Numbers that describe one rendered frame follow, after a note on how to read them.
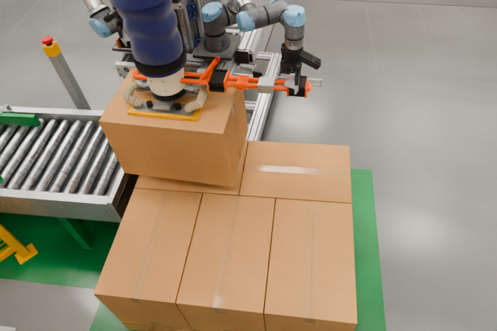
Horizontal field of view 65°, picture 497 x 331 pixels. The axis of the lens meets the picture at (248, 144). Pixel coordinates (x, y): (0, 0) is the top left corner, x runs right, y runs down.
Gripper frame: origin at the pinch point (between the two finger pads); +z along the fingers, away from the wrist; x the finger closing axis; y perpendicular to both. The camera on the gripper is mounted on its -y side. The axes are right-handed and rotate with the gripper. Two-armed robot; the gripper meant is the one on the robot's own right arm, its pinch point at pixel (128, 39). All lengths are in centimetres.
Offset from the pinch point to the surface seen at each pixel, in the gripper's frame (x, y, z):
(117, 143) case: -46, 5, 28
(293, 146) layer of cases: -4, 86, 66
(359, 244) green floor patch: -33, 132, 120
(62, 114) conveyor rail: -1, -67, 61
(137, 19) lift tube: -36, 30, -35
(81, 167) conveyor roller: -38, -36, 66
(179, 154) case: -46, 36, 31
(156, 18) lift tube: -33, 37, -34
